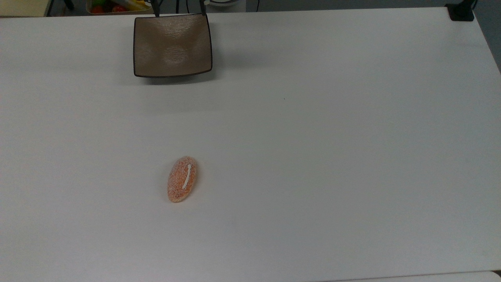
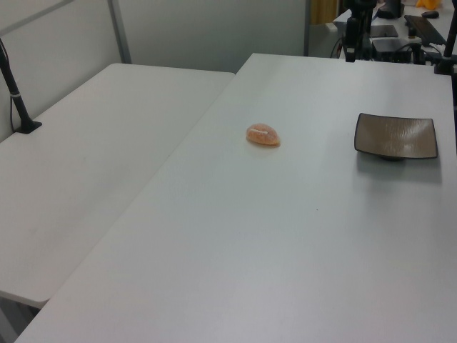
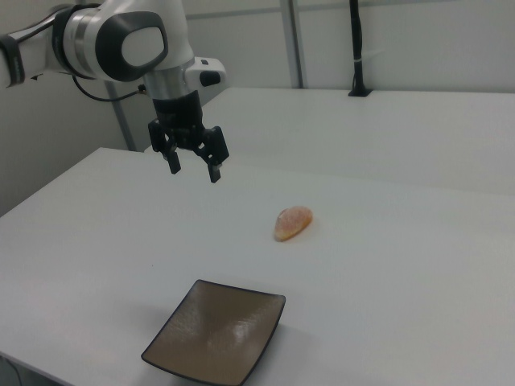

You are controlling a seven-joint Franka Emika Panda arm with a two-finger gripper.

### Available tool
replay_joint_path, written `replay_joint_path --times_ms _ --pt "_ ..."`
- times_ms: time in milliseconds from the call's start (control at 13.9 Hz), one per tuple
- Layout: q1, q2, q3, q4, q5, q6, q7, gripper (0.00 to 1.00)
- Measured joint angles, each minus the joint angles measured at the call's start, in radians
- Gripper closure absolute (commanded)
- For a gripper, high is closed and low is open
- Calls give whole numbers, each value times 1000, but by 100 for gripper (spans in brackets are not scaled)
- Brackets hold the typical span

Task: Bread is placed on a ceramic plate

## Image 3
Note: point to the orange slice toy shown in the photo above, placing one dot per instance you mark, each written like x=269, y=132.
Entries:
x=293, y=223

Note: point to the brown square ceramic plate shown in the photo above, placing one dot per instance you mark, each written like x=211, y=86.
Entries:
x=217, y=331

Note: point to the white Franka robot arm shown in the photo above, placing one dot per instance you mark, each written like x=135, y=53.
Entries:
x=104, y=44

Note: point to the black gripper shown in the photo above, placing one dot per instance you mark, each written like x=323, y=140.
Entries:
x=179, y=116

